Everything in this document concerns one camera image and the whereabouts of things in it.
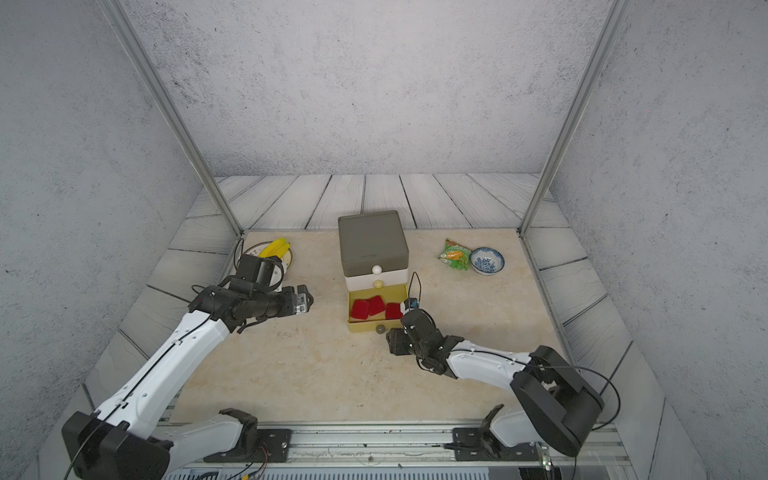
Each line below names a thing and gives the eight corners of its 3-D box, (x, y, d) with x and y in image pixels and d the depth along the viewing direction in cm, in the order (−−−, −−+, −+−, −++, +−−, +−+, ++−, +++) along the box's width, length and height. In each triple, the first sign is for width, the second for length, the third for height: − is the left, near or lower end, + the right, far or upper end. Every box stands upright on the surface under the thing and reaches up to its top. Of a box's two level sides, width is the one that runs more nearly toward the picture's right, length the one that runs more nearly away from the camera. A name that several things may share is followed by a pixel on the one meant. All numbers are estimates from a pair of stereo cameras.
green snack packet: (435, 261, 113) (436, 252, 109) (445, 247, 118) (446, 238, 114) (464, 274, 109) (467, 265, 105) (473, 259, 113) (476, 250, 110)
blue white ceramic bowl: (472, 277, 108) (474, 268, 105) (467, 255, 115) (469, 247, 111) (503, 276, 108) (507, 268, 104) (497, 255, 115) (500, 247, 111)
